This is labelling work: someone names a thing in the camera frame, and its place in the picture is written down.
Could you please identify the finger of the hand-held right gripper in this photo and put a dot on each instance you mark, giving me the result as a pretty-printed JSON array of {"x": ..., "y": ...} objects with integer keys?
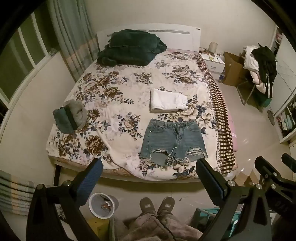
[
  {"x": 263, "y": 165},
  {"x": 289, "y": 162}
]

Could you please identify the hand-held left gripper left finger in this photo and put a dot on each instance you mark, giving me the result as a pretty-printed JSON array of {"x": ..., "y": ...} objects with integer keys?
[{"x": 90, "y": 179}]

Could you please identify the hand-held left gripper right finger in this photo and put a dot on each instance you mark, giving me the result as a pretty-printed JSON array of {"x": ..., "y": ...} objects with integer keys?
[{"x": 220, "y": 188}]

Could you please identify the ripped denim shorts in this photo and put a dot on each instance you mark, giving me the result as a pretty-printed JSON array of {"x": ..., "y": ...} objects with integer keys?
[{"x": 172, "y": 141}]

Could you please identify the folded white pants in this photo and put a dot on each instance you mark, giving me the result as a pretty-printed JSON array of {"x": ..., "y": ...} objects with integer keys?
[{"x": 167, "y": 100}]

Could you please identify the small cardboard box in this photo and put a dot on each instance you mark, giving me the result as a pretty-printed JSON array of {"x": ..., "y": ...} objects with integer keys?
[{"x": 248, "y": 179}]

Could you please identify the white waste bin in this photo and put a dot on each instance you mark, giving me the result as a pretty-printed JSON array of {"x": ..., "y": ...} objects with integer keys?
[{"x": 101, "y": 206}]

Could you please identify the teal plastic basket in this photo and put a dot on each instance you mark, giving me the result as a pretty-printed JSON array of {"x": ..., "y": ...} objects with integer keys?
[{"x": 208, "y": 220}]

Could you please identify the pink bed sheet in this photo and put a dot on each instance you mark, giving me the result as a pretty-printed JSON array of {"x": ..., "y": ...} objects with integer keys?
[{"x": 232, "y": 129}]

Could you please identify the grey floor slipper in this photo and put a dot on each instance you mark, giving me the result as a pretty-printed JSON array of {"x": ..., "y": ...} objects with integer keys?
[{"x": 271, "y": 117}]

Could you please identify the yellow box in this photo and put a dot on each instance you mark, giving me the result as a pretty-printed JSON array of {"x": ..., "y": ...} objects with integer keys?
[{"x": 99, "y": 229}]

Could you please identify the person's right grey slipper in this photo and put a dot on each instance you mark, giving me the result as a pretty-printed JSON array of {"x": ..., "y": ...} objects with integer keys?
[{"x": 166, "y": 205}]

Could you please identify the person's grey slipper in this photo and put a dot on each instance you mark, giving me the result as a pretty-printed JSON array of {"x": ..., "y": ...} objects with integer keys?
[
  {"x": 147, "y": 206},
  {"x": 166, "y": 205}
]

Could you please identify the person's left grey slipper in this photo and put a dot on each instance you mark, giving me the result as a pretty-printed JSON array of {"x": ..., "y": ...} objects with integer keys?
[{"x": 147, "y": 206}]

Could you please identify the brown checkered blanket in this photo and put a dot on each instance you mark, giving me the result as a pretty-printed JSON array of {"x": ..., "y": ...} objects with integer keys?
[{"x": 222, "y": 115}]

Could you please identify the folded grey green cloth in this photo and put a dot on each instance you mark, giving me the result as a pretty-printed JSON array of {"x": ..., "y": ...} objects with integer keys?
[{"x": 69, "y": 117}]

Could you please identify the striped cloth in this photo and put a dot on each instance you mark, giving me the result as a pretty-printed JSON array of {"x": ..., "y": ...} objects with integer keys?
[{"x": 16, "y": 194}]

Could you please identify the metal chair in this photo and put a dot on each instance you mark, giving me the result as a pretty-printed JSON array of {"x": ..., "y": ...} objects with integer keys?
[{"x": 246, "y": 91}]

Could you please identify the person's legs in slippers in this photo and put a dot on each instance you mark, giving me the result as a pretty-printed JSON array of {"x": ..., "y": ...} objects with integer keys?
[{"x": 150, "y": 228}]

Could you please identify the white wardrobe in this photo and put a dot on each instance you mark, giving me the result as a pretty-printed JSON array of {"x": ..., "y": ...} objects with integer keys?
[{"x": 285, "y": 81}]

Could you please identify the bed with floral cover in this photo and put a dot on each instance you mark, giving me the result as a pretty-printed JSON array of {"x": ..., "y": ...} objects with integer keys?
[{"x": 111, "y": 97}]

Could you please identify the black jacket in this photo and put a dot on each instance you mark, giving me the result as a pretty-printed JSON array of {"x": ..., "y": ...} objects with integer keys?
[{"x": 267, "y": 64}]

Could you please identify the large cardboard box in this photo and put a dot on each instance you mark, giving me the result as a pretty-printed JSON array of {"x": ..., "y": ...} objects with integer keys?
[{"x": 233, "y": 69}]

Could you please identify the pile of white clothes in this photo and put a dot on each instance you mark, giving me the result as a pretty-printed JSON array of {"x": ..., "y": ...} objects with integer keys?
[{"x": 251, "y": 60}]

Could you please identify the white nightstand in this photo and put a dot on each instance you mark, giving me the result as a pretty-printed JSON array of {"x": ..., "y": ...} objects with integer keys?
[{"x": 214, "y": 66}]

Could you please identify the cream bedside lamp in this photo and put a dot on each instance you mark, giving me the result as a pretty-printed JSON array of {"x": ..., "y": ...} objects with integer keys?
[{"x": 213, "y": 47}]

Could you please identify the dark green blanket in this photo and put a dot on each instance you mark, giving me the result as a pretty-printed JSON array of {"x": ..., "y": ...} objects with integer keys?
[{"x": 131, "y": 47}]

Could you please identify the green striped curtain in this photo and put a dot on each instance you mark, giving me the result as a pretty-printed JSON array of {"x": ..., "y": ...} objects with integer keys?
[{"x": 74, "y": 39}]

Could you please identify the white framed window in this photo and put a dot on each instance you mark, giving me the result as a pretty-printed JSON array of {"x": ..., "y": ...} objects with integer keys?
[{"x": 23, "y": 46}]

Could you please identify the white bed headboard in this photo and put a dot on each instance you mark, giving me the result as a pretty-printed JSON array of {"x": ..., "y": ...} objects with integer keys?
[{"x": 180, "y": 39}]

